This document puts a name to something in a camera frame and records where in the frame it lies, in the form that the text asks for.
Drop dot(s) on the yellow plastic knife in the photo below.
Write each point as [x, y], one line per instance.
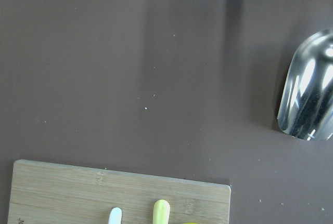
[161, 212]

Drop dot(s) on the steel ice scoop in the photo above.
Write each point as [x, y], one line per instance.
[305, 109]

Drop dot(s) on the white ceramic spoon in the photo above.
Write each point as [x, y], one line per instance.
[115, 216]

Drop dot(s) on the bamboo cutting board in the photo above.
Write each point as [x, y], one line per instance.
[54, 193]

